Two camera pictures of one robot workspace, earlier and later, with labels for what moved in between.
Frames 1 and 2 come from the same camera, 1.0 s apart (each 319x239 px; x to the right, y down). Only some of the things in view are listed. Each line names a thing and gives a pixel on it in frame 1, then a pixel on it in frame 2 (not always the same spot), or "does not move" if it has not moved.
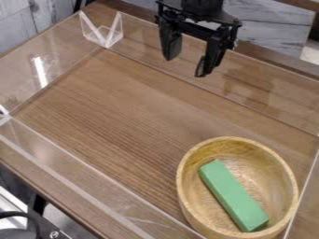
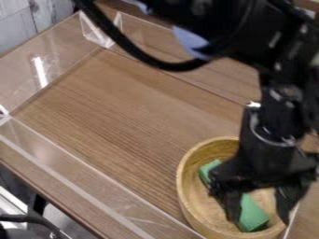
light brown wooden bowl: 265,174 does not move
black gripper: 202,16 → 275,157
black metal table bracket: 47,230 does not move
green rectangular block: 234,196 does not move
